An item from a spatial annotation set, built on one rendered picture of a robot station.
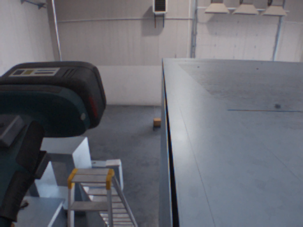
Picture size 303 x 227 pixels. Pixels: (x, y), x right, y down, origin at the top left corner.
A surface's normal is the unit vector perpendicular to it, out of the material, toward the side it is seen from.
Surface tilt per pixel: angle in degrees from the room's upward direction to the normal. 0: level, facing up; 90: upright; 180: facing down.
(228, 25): 90
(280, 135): 0
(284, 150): 0
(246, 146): 0
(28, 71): 23
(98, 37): 90
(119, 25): 90
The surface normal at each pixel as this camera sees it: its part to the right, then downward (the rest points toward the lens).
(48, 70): -0.02, -0.73
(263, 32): -0.06, 0.35
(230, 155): 0.00, -0.94
